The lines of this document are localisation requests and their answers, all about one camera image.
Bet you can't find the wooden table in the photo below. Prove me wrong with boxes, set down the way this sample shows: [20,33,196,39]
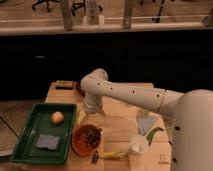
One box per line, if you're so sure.
[22,81,177,171]

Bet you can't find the green chili pepper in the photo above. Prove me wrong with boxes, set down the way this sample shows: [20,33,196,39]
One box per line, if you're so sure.
[146,127,164,146]

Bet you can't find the red bowl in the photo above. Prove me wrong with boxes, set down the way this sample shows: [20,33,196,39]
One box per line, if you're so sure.
[72,124,101,157]

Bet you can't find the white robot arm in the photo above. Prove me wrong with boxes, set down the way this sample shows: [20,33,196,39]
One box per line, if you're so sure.
[80,68,213,171]

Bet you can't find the orange round fruit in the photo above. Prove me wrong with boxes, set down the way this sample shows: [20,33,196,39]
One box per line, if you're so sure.
[51,111,64,125]

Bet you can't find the blue sponge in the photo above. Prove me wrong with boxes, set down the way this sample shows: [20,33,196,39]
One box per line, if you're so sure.
[36,134,60,150]

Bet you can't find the yellow banana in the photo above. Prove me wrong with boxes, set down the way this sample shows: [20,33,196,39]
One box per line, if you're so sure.
[91,150,129,164]

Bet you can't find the green plastic tray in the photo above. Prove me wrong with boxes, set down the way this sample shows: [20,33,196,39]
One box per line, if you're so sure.
[11,103,77,165]

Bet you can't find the dark rectangular block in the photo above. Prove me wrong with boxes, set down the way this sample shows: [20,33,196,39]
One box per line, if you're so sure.
[55,80,74,90]

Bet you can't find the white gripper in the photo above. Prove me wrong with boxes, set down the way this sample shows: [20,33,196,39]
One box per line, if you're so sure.
[84,94,103,114]

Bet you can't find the dark grape bunch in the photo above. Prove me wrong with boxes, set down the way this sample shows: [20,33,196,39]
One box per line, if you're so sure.
[86,128,102,144]

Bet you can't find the white cup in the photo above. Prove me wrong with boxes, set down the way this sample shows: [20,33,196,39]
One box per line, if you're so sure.
[129,135,149,155]

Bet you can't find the dark brown bowl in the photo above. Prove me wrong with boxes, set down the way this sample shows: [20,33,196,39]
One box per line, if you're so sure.
[76,82,85,97]

